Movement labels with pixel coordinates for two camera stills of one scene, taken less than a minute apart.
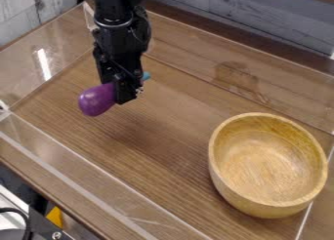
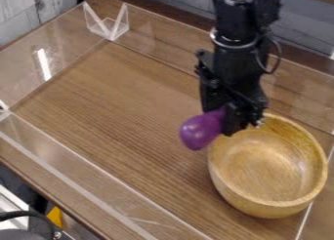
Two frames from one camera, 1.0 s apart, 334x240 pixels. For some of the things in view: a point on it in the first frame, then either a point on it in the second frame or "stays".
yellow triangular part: [56, 217] stays
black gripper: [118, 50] → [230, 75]
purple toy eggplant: [98, 99] → [203, 128]
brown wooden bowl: [267, 164] stays
